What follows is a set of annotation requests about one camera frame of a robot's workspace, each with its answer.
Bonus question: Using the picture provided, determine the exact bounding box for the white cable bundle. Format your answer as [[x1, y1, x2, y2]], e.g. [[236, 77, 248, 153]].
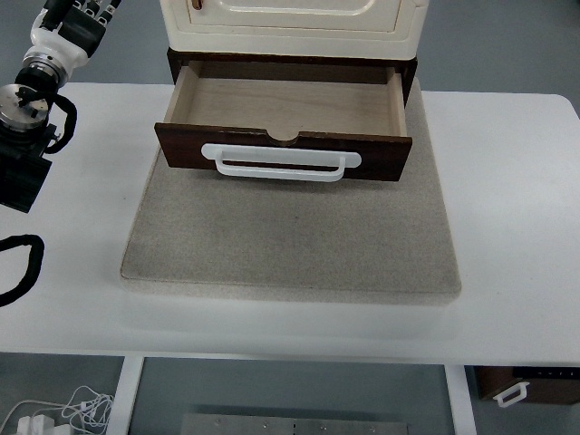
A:
[[0, 385, 115, 435]]

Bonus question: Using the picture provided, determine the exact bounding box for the white spare drawer handle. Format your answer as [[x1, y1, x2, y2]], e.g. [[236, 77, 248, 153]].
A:
[[493, 382, 529, 408]]

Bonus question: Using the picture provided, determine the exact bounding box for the spare brown drawer box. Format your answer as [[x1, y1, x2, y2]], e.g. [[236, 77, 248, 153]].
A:
[[474, 366, 579, 408]]

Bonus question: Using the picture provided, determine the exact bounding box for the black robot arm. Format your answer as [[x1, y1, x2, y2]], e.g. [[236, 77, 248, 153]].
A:
[[1, 1, 121, 213]]

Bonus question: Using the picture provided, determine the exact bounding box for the white table leg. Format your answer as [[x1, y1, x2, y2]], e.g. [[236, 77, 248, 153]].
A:
[[105, 356, 144, 435], [444, 365, 477, 435]]

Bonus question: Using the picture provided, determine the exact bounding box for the black sleeved cable loop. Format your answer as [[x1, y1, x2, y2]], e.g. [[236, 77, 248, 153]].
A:
[[0, 233, 46, 308]]

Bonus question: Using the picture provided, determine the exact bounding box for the white table leg left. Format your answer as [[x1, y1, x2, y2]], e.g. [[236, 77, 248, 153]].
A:
[[105, 356, 144, 435]]

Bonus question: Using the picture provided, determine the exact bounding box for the dark wooden drawer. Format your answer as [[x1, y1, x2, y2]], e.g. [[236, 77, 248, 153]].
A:
[[155, 63, 412, 181]]

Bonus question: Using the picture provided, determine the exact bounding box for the cream upper cabinet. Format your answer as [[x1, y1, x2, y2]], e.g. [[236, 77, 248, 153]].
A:
[[160, 0, 429, 60]]

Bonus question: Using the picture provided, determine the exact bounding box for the white power adapter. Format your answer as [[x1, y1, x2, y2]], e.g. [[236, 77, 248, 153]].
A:
[[16, 414, 54, 435]]

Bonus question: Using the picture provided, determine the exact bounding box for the dark wooden cabinet base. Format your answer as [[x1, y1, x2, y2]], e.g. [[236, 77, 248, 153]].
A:
[[167, 48, 418, 101]]

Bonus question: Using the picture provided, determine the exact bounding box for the white robotic hand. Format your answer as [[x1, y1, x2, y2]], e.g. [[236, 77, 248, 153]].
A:
[[37, 1, 119, 58]]

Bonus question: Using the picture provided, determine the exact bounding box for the white table leg right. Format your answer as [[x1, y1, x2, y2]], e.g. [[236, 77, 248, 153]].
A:
[[444, 365, 477, 435]]

